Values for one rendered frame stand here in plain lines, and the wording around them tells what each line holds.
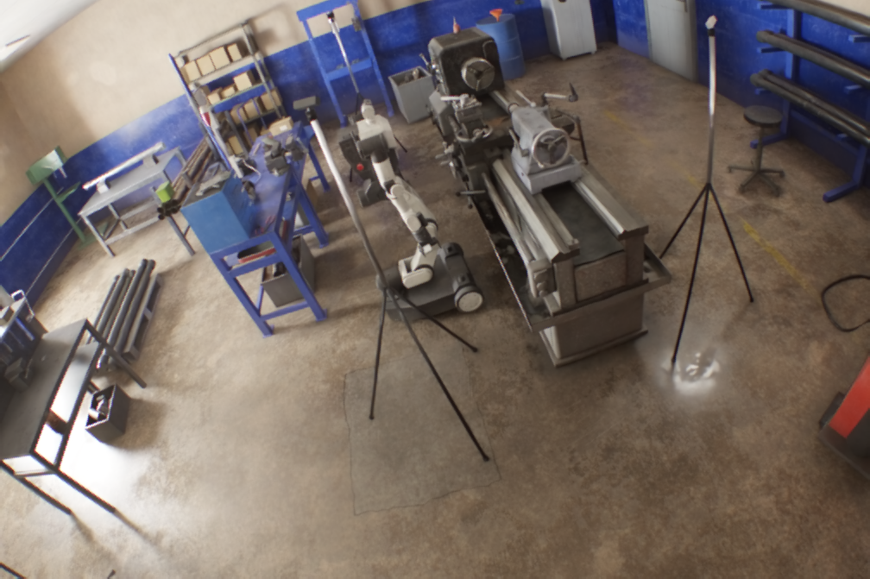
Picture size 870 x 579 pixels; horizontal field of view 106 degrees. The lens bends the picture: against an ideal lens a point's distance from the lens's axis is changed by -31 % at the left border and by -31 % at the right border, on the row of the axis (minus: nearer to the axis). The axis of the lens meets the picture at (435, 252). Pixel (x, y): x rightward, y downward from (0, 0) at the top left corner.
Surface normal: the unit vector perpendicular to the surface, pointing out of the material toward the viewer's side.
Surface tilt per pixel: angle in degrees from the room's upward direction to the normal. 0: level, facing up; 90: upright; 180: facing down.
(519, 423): 0
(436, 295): 0
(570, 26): 90
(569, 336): 90
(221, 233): 90
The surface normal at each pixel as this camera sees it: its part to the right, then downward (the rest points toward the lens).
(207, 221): 0.17, 0.58
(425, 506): -0.26, -0.76
